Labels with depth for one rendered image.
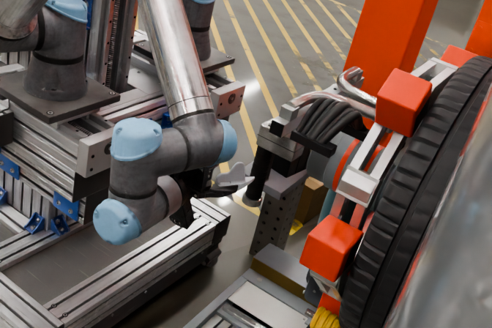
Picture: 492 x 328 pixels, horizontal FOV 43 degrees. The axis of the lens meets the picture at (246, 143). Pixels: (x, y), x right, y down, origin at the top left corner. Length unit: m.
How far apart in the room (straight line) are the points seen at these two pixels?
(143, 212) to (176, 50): 0.27
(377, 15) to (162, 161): 0.98
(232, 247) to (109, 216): 1.52
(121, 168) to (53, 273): 1.01
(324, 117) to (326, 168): 0.20
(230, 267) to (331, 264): 1.28
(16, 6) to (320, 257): 0.74
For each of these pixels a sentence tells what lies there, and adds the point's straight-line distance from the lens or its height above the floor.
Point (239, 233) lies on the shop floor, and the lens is 2.55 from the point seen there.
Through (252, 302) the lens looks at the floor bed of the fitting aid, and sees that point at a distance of 2.15.
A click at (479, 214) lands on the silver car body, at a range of 0.34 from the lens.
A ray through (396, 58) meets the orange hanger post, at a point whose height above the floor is 0.99.
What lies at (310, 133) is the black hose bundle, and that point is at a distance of 1.21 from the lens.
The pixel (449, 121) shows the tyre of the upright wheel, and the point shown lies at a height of 1.12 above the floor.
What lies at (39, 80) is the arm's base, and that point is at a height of 0.86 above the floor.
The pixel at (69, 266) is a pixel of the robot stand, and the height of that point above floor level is 0.21.
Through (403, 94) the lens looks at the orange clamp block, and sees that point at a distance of 1.11.
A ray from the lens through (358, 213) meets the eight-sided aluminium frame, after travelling 1.16.
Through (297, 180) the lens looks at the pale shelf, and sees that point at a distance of 2.11.
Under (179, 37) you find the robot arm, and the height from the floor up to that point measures 1.15.
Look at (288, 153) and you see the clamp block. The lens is 1.27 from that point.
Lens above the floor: 1.52
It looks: 28 degrees down
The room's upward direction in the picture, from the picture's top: 14 degrees clockwise
